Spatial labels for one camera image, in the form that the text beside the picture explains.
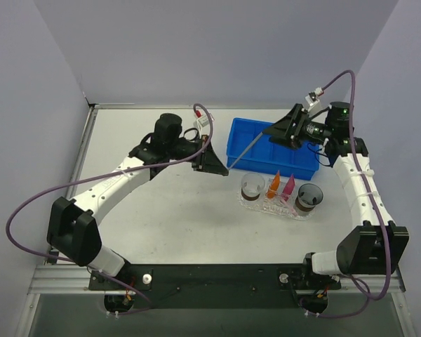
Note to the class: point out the orange toothpaste tube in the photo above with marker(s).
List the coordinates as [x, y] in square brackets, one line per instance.
[273, 186]

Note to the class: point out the blue tinted cup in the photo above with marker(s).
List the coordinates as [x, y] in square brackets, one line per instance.
[309, 196]

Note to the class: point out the blue plastic divided bin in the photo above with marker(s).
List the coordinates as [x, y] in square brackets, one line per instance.
[267, 157]

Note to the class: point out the pink toothbrush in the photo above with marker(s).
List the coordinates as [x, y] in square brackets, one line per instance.
[286, 199]

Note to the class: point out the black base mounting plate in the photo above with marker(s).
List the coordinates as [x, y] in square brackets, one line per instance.
[220, 286]

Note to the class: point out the pink toothpaste tube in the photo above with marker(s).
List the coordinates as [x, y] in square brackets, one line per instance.
[289, 186]

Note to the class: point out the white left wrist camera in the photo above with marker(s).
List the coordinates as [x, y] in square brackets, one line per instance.
[202, 120]

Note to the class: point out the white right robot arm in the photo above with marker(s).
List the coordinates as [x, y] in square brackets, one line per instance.
[376, 243]

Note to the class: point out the clear textured oval tray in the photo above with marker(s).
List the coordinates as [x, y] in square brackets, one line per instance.
[257, 205]

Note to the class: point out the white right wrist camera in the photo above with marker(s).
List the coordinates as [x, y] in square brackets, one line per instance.
[312, 101]

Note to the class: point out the clear textured acrylic stand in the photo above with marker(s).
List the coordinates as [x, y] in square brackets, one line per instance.
[274, 205]

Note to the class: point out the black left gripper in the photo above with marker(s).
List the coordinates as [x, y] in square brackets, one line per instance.
[201, 154]

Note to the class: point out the grey toothbrush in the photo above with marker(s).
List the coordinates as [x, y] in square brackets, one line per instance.
[250, 145]

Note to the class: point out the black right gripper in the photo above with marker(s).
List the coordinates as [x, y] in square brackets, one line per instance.
[297, 123]

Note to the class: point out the aluminium frame rail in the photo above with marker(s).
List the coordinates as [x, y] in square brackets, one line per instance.
[60, 279]

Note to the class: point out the clear cup brown band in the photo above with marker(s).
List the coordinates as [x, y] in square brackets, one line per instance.
[252, 184]

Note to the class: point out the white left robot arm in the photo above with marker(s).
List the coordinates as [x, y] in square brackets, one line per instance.
[73, 224]

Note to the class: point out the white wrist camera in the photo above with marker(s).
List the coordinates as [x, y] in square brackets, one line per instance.
[312, 101]
[202, 120]

